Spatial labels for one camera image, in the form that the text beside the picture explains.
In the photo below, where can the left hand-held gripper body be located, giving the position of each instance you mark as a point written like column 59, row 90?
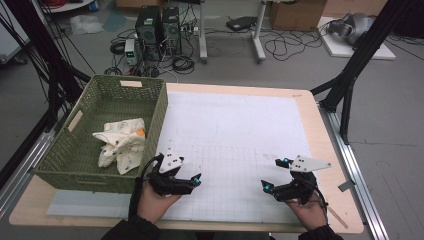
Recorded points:
column 166, row 185

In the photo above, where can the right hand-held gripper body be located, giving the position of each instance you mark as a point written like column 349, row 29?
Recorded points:
column 298, row 190

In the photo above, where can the cream printed cloth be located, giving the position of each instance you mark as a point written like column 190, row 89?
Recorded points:
column 123, row 143

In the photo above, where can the green woven basket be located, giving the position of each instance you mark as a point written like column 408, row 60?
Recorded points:
column 110, row 100

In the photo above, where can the person's left hand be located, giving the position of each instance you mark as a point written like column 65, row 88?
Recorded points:
column 153, row 205

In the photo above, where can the person's right hand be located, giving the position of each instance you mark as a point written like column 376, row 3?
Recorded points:
column 313, row 213

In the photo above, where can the white grid mat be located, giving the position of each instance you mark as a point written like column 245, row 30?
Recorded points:
column 233, row 116

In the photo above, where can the grey power supply unit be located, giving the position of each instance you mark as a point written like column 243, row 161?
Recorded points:
column 130, row 50

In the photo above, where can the black metal stand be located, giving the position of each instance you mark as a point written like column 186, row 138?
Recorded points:
column 356, row 63
column 53, row 76

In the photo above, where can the white floor board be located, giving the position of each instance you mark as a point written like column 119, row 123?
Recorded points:
column 336, row 48

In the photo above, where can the white desk leg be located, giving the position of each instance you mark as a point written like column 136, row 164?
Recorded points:
column 258, row 36
column 202, row 33

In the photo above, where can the white power strip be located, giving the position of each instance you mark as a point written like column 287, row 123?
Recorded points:
column 190, row 30

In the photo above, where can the black computer tower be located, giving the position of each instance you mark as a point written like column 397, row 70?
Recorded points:
column 148, row 30
column 171, row 30

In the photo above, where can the black flat device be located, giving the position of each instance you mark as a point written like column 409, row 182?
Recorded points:
column 241, row 23

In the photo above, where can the cardboard box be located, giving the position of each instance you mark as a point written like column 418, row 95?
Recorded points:
column 296, row 15
column 353, row 7
column 136, row 3

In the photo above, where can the grey helmet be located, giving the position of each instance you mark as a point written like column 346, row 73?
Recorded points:
column 353, row 26

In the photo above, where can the clear plastic bag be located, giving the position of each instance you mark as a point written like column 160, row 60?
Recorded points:
column 85, row 25

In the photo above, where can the white round table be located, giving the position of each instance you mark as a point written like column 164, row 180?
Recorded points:
column 71, row 6

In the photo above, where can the white cabinet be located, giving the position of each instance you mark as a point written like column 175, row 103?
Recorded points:
column 10, row 43

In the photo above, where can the grey metal bracket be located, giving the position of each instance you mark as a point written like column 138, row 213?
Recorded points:
column 346, row 185

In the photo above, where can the aluminium rail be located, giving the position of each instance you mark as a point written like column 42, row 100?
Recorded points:
column 356, row 176
column 23, row 166

